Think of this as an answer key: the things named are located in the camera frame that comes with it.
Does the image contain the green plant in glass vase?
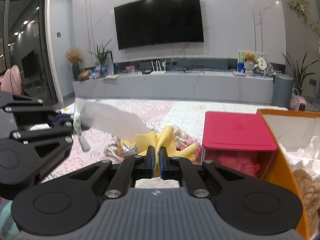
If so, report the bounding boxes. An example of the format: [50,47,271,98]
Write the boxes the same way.
[89,39,114,77]

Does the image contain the white round fan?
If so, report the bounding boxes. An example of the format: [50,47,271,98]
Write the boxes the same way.
[256,57,268,70]

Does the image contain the grey trash bin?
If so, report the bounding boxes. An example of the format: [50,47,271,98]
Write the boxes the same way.
[271,73,295,108]

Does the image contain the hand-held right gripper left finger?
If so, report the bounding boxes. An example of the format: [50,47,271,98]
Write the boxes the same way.
[37,146,156,199]

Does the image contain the black television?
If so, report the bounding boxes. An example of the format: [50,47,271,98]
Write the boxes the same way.
[114,0,204,50]

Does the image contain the pink white crochet ball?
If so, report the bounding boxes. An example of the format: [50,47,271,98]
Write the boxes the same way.
[172,126,202,158]

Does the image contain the brown knitted plush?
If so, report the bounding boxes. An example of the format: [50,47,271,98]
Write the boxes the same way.
[292,169,320,228]

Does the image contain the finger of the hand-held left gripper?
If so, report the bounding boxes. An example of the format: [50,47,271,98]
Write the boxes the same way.
[9,121,75,157]
[0,91,73,125]

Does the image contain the person's teal patterned clothing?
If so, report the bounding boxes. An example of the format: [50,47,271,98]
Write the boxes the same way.
[0,196,20,240]

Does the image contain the yellow cloth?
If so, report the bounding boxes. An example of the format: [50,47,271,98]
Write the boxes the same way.
[136,126,197,178]

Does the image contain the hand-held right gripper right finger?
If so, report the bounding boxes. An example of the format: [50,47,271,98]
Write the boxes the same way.
[160,146,275,199]

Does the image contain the marble television console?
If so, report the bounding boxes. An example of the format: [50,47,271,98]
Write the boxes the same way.
[72,56,287,105]

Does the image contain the red plastic storage box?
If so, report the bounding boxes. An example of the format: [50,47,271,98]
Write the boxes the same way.
[201,111,278,179]

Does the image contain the brown bread loaf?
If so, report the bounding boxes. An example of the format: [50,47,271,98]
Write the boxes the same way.
[78,69,91,81]

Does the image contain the green picture card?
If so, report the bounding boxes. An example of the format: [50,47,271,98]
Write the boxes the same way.
[237,50,265,72]

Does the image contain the yellow dried flowers in vase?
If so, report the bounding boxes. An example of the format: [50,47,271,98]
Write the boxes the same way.
[65,47,83,81]

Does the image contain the white router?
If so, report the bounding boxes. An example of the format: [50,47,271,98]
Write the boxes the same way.
[149,59,167,75]

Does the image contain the hanging vine plant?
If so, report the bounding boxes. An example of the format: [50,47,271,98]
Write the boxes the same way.
[287,0,320,34]

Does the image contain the long-leaved potted plant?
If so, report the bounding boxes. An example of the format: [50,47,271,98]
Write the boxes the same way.
[281,51,320,97]

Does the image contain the glass sliding door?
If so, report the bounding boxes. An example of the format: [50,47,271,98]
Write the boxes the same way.
[0,0,64,108]

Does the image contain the pink clothing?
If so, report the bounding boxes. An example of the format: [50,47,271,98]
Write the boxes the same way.
[0,64,23,95]

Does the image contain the orange cardboard box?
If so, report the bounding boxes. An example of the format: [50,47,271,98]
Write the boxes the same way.
[257,108,320,240]

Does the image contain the cream towel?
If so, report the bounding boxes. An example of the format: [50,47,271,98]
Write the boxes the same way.
[73,98,153,152]

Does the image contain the black cables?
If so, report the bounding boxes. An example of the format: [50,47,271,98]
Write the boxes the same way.
[180,66,205,74]

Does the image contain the pink woven basket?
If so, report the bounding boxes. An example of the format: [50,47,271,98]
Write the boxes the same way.
[289,89,300,109]

